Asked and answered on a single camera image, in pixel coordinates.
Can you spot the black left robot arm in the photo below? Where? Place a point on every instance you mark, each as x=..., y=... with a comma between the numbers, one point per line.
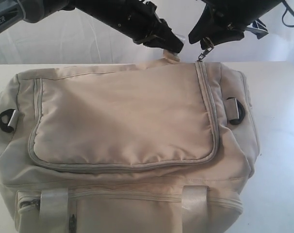
x=108, y=12

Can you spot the beige fabric duffel bag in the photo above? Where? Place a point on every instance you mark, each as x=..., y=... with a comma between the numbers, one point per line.
x=157, y=147

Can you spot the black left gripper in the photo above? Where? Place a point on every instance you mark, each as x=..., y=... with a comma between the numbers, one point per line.
x=141, y=23

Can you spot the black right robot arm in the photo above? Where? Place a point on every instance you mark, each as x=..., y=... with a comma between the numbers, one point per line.
x=265, y=7

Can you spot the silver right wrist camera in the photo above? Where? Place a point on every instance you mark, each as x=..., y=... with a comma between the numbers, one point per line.
x=258, y=28

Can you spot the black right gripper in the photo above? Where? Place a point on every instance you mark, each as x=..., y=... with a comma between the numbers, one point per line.
x=219, y=17

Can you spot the white curtain backdrop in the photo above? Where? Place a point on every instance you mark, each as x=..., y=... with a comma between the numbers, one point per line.
x=72, y=37

